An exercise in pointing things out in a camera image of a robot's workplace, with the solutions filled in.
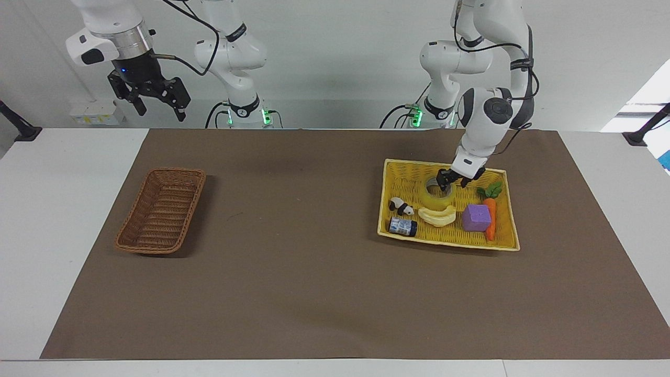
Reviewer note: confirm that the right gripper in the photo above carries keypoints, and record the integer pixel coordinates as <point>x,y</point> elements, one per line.
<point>138,70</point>

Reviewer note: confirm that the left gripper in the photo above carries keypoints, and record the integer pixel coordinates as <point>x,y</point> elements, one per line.
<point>456,176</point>

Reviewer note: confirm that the yellowish clear tape roll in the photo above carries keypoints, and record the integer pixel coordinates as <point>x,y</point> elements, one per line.
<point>437,200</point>

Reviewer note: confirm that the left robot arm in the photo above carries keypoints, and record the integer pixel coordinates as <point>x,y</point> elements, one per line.
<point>479,118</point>

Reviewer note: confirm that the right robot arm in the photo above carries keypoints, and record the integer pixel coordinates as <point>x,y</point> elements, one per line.
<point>238,52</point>

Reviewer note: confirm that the yellow woven basket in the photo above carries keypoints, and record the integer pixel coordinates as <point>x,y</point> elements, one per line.
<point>408,183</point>

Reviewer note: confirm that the brown wicker basket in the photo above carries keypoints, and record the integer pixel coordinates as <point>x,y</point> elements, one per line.
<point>162,209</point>

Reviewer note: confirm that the toy banana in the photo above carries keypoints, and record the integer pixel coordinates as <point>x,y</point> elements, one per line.
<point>438,217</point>

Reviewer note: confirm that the purple cube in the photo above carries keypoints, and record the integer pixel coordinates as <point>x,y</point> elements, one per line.
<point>476,219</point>

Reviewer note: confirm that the toy carrot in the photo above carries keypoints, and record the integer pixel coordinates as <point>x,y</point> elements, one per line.
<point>490,214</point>

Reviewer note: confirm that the toy panda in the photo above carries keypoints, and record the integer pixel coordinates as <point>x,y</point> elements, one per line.
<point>402,207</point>

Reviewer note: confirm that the small blue patterned jar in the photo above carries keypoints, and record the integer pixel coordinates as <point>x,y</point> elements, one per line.
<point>403,226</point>

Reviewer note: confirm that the black stand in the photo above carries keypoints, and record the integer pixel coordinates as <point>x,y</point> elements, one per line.
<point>641,133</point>
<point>21,131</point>

